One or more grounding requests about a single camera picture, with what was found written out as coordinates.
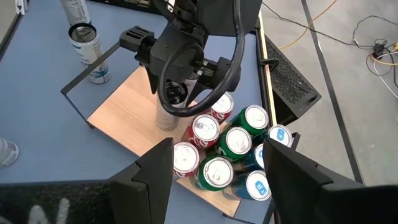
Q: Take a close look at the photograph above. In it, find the blue silver Red Bull can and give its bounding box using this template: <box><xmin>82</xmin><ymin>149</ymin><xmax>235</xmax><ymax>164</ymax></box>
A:
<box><xmin>261</xmin><ymin>123</ymin><xmax>294</xmax><ymax>149</ymax></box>
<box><xmin>239</xmin><ymin>142</ymin><xmax>267</xmax><ymax>172</ymax></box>
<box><xmin>230</xmin><ymin>170</ymin><xmax>272</xmax><ymax>202</ymax></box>

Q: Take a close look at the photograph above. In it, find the black floor cable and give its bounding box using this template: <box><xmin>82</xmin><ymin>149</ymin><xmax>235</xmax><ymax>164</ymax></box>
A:
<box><xmin>261</xmin><ymin>1</ymin><xmax>398</xmax><ymax>91</ymax></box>

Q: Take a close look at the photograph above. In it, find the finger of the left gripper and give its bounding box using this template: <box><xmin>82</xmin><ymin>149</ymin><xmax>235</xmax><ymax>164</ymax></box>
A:
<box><xmin>186</xmin><ymin>57</ymin><xmax>242</xmax><ymax>105</ymax></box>
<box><xmin>119</xmin><ymin>26</ymin><xmax>161</xmax><ymax>95</ymax></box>

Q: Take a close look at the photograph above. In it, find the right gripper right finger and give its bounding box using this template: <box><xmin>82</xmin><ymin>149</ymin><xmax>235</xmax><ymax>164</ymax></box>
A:
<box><xmin>262</xmin><ymin>138</ymin><xmax>368</xmax><ymax>224</ymax></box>

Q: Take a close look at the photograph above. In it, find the green Sprite can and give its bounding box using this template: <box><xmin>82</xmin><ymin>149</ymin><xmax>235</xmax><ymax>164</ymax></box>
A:
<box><xmin>231</xmin><ymin>105</ymin><xmax>270</xmax><ymax>136</ymax></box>
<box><xmin>194</xmin><ymin>155</ymin><xmax>234</xmax><ymax>192</ymax></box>
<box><xmin>214</xmin><ymin>126</ymin><xmax>253</xmax><ymax>162</ymax></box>

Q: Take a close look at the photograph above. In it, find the black cable plug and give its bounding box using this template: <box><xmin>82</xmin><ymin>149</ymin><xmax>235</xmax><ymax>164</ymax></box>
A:
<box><xmin>371</xmin><ymin>39</ymin><xmax>388</xmax><ymax>60</ymax></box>

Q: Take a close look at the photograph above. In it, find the yellow floor cable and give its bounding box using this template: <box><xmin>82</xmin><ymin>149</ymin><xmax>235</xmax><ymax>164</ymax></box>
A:
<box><xmin>278</xmin><ymin>0</ymin><xmax>398</xmax><ymax>66</ymax></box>

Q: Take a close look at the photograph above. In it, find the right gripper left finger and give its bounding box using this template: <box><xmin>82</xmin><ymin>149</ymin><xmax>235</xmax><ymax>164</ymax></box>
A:
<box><xmin>108</xmin><ymin>138</ymin><xmax>175</xmax><ymax>224</ymax></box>

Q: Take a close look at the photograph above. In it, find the white power cable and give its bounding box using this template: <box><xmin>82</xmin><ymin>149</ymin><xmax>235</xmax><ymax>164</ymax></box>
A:
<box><xmin>371</xmin><ymin>52</ymin><xmax>398</xmax><ymax>100</ymax></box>

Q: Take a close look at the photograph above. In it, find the Celsius Arctic Vibe can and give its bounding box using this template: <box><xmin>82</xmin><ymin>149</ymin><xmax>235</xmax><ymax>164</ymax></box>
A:
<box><xmin>68</xmin><ymin>22</ymin><xmax>111</xmax><ymax>85</ymax></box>

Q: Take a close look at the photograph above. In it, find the red Coca-Cola Star Wars can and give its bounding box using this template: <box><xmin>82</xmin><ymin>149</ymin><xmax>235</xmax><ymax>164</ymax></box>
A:
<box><xmin>172</xmin><ymin>141</ymin><xmax>201</xmax><ymax>180</ymax></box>

